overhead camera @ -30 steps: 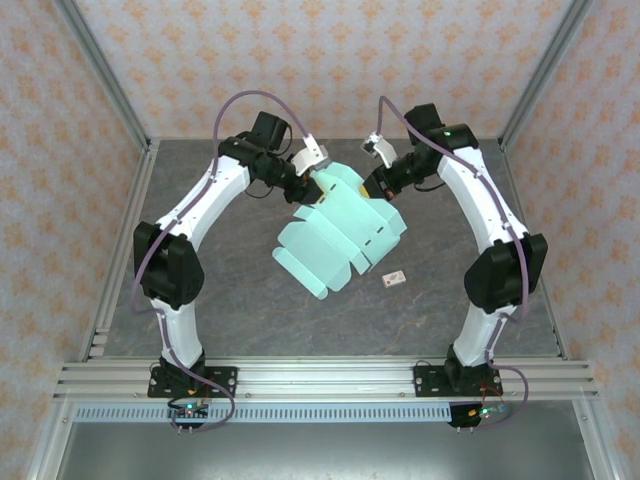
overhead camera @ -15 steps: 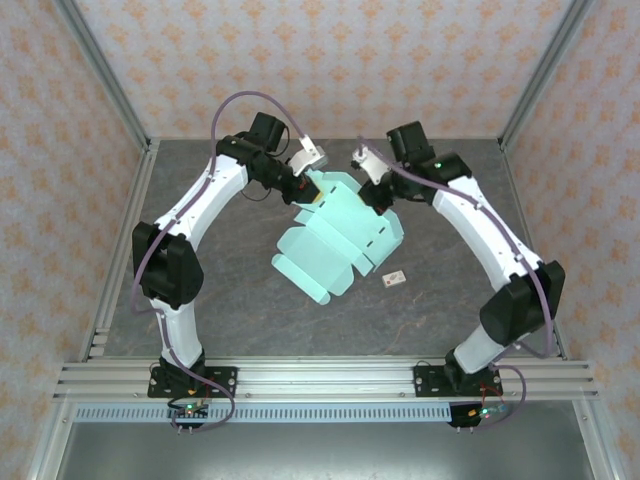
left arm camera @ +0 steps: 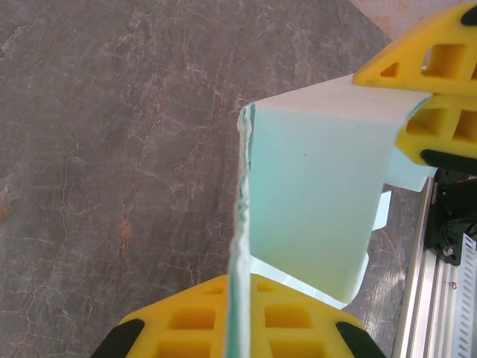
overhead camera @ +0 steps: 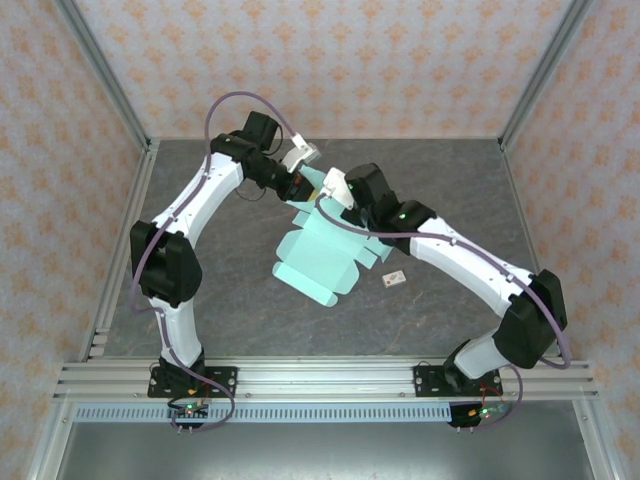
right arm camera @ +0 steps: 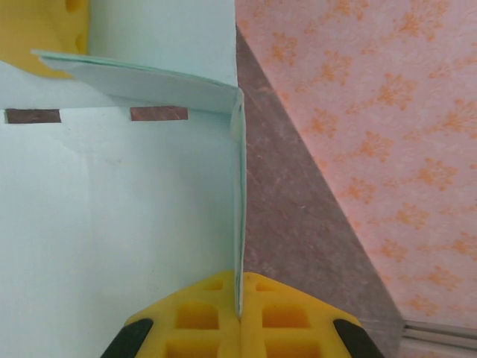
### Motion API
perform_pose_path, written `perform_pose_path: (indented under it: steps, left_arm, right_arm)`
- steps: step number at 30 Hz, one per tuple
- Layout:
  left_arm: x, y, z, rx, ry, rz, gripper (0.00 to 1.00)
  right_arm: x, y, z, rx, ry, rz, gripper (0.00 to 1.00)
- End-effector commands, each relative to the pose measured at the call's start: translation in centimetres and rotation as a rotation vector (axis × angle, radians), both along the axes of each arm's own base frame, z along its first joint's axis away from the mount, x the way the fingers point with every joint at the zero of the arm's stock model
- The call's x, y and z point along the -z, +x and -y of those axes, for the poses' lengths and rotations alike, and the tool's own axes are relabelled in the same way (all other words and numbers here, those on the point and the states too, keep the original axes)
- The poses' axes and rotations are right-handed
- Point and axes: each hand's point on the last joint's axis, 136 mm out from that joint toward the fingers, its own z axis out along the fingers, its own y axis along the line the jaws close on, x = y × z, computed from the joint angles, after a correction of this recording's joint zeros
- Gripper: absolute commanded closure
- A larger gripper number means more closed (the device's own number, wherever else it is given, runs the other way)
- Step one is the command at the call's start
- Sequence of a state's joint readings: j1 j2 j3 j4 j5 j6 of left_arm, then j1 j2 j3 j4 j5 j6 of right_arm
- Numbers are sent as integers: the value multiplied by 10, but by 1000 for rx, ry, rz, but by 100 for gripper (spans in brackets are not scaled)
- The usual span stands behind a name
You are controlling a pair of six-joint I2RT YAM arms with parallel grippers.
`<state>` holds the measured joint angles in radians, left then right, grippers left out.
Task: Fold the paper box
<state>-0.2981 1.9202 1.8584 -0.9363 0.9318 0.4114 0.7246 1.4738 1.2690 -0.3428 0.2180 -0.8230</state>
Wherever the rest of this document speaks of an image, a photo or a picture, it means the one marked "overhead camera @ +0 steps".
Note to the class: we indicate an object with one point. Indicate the teal paper box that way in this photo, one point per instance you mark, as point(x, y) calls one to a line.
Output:
point(320, 255)

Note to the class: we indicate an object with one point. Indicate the small white card red print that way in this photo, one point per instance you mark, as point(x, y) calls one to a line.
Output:
point(393, 278)

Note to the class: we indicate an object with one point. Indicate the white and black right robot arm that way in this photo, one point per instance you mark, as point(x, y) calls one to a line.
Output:
point(465, 255)

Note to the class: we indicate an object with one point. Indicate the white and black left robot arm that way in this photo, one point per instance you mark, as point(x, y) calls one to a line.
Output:
point(175, 320)

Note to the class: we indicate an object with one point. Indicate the small controller circuit board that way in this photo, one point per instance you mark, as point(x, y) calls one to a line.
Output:
point(189, 411)
point(487, 411)

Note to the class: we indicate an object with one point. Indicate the grey metal sheet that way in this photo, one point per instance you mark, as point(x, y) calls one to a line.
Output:
point(320, 450)

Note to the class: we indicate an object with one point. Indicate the aluminium side rail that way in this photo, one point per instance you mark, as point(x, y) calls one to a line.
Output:
point(535, 250)
point(125, 240)

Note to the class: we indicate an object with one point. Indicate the aluminium frame post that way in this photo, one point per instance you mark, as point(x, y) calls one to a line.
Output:
point(545, 70)
point(100, 70)

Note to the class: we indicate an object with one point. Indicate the aluminium mounting rail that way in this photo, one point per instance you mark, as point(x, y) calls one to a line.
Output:
point(325, 380)

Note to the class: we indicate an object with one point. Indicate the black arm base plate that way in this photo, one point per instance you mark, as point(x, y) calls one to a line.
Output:
point(425, 380)
point(225, 380)

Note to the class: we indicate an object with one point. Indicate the aluminium frame leg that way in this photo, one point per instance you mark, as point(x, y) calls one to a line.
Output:
point(595, 445)
point(50, 445)

